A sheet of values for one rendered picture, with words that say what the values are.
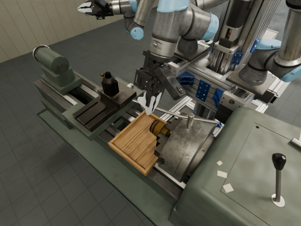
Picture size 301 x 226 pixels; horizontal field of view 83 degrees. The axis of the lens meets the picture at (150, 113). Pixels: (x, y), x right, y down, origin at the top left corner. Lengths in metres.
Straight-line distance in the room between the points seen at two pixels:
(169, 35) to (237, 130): 0.47
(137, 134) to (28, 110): 2.13
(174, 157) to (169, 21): 0.50
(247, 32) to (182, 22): 0.85
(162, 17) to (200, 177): 0.50
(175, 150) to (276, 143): 0.38
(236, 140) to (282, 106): 2.42
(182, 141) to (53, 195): 1.64
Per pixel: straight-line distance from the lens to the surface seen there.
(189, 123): 0.69
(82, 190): 2.02
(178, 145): 0.72
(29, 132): 2.68
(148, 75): 0.53
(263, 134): 0.81
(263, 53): 1.10
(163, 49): 0.50
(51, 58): 1.47
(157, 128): 0.87
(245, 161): 0.71
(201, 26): 0.55
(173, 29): 0.49
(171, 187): 1.01
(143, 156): 1.04
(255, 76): 1.17
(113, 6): 1.23
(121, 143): 1.10
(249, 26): 1.30
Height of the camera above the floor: 1.82
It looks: 49 degrees down
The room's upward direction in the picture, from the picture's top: straight up
